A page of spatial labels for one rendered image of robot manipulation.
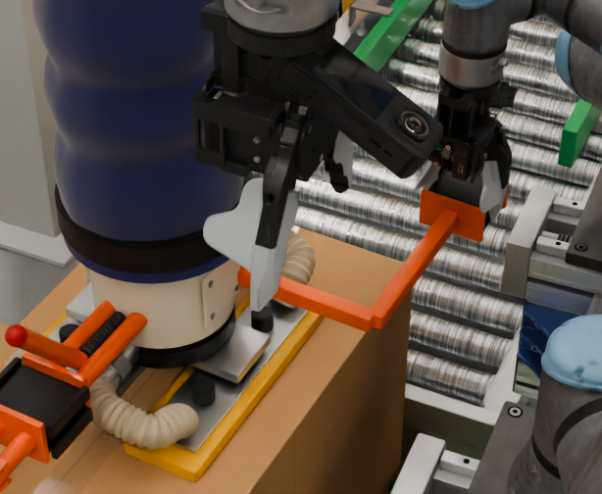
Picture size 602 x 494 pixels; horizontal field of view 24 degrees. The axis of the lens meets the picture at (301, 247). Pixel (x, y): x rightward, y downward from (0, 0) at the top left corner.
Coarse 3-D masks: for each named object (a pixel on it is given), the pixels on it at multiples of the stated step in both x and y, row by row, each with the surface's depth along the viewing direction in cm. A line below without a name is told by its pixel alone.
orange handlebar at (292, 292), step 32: (448, 224) 175; (416, 256) 171; (288, 288) 166; (96, 320) 163; (128, 320) 162; (352, 320) 163; (384, 320) 163; (96, 352) 159; (32, 448) 149; (0, 480) 146
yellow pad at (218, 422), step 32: (256, 320) 176; (288, 320) 179; (320, 320) 181; (288, 352) 176; (192, 384) 167; (224, 384) 171; (256, 384) 171; (224, 416) 167; (128, 448) 164; (160, 448) 164; (192, 448) 163; (192, 480) 162
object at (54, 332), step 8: (64, 312) 181; (64, 320) 180; (72, 320) 179; (48, 328) 179; (56, 328) 178; (64, 328) 174; (72, 328) 174; (48, 336) 178; (56, 336) 177; (64, 336) 173
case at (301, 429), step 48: (336, 240) 195; (336, 288) 187; (384, 288) 187; (336, 336) 181; (384, 336) 189; (144, 384) 174; (288, 384) 174; (336, 384) 177; (384, 384) 196; (96, 432) 168; (240, 432) 168; (288, 432) 168; (336, 432) 183; (384, 432) 203; (48, 480) 162; (96, 480) 162; (144, 480) 162; (240, 480) 162; (288, 480) 172; (336, 480) 190; (384, 480) 211
